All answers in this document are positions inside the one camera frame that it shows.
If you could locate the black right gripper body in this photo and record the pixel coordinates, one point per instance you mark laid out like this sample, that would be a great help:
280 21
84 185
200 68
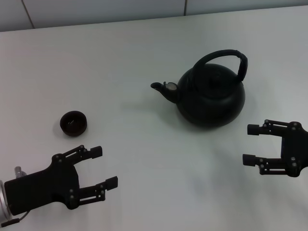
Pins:
297 149

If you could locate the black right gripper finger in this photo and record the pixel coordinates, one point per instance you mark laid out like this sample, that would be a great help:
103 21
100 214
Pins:
269 166
267 128

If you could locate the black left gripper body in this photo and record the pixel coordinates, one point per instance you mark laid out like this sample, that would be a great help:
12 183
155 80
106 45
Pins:
43 187

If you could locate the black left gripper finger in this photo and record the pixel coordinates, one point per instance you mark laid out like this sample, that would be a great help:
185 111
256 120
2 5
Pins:
79 154
96 191

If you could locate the small dark teacup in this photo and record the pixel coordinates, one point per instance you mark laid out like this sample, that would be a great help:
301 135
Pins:
73 125

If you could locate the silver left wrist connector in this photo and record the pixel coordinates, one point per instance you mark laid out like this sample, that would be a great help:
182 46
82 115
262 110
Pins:
19 171

